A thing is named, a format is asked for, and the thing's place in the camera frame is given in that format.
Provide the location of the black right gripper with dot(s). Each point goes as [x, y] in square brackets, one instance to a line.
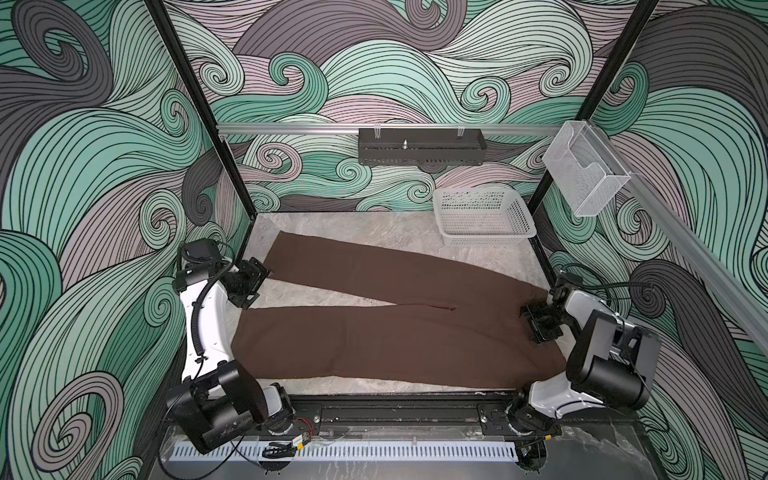
[540, 335]

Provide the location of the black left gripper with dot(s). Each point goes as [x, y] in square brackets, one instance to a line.
[254, 273]

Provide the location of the brown trousers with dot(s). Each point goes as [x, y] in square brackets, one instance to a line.
[433, 320]

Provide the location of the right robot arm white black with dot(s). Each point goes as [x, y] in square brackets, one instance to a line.
[611, 365]

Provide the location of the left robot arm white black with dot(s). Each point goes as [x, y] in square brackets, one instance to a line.
[210, 370]

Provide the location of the white plastic laundry basket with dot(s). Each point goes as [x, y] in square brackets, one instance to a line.
[493, 217]

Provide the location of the black perforated metal tray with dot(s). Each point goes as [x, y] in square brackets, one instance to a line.
[426, 148]

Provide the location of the clear acrylic wall holder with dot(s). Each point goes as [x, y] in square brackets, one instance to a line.
[585, 166]

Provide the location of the aluminium rail right wall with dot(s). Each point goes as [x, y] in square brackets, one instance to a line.
[656, 185]

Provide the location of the white slotted cable duct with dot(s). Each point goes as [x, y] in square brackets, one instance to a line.
[483, 451]

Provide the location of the black frame post left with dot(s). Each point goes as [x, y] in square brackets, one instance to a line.
[173, 45]

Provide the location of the black frame post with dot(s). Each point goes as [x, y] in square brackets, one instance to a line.
[617, 57]
[173, 45]

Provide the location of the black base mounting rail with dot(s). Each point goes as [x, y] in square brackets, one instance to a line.
[502, 414]

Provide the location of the black frame post right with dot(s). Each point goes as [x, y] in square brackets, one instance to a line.
[617, 57]

